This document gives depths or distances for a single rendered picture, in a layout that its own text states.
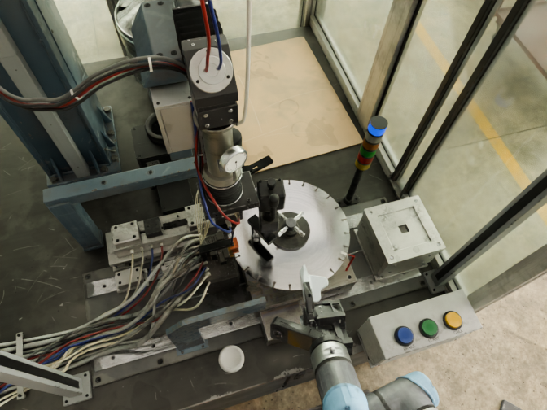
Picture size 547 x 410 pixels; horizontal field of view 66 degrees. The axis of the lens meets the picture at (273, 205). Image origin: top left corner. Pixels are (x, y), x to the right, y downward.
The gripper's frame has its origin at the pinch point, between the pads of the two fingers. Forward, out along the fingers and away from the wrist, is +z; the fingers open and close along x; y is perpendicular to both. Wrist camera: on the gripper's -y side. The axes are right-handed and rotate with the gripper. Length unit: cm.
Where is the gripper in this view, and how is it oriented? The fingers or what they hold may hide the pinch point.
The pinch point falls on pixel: (299, 290)
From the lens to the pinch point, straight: 103.7
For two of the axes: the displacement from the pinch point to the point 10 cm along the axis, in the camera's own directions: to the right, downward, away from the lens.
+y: 9.9, -0.8, 0.9
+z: -1.2, -4.5, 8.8
